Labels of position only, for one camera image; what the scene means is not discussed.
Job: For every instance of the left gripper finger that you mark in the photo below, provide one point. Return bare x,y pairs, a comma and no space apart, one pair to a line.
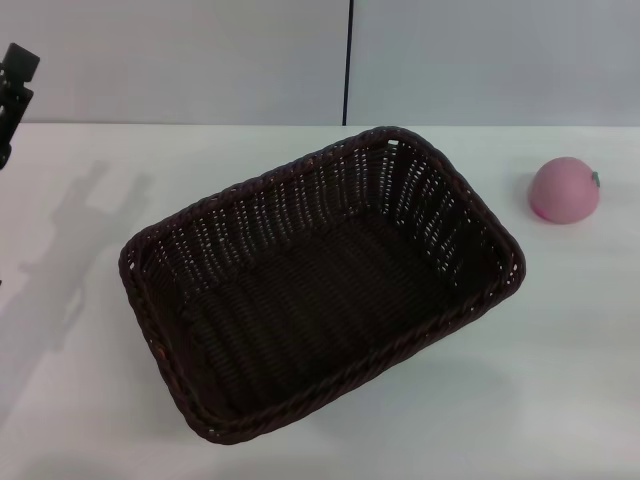
17,85

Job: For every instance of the pink peach toy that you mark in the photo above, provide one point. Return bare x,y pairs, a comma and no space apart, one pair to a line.
562,192

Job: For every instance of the dark brown woven basket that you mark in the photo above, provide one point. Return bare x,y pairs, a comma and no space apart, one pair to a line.
320,300

